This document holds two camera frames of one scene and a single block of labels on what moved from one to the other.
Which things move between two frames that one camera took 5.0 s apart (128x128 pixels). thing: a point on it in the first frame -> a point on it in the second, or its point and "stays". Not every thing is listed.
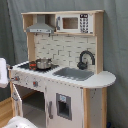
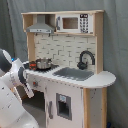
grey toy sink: x=74 y=73 stays
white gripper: x=4 y=68 -> x=23 y=80
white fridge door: x=64 y=105 stays
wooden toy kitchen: x=62 y=83 stays
